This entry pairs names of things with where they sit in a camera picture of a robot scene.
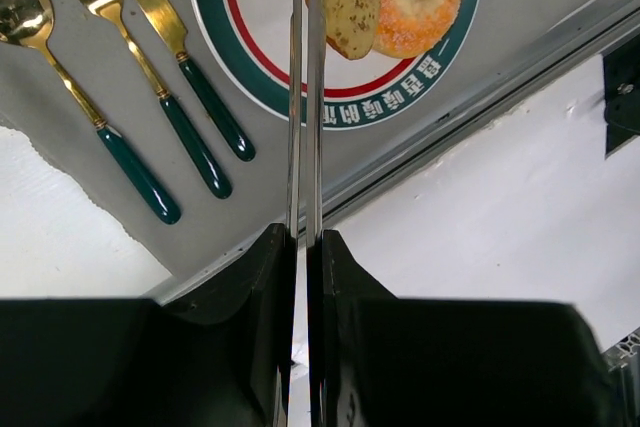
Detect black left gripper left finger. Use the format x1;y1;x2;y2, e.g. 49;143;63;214
1;224;295;426

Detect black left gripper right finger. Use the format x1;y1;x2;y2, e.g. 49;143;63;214
307;230;625;426

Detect silver metal tongs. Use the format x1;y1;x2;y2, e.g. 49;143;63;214
285;0;327;427

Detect white plate teal red rim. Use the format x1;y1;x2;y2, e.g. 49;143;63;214
192;0;479;130

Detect grey placemat cloth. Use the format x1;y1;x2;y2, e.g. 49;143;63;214
1;0;590;278

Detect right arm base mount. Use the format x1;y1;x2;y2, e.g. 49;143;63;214
603;36;640;157

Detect gold knife green handle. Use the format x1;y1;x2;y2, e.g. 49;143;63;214
136;0;256;162

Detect gold spoon green handle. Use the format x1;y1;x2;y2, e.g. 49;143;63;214
1;0;182;225

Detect gold fork green handle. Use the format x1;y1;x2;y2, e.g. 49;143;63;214
79;0;233;199

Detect aluminium front rail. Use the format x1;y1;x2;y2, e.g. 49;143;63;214
149;0;639;301

